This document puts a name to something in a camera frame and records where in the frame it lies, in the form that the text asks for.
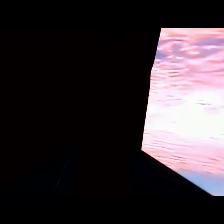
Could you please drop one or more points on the dark red garment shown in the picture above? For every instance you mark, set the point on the dark red garment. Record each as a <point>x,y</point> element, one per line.
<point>80,100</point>

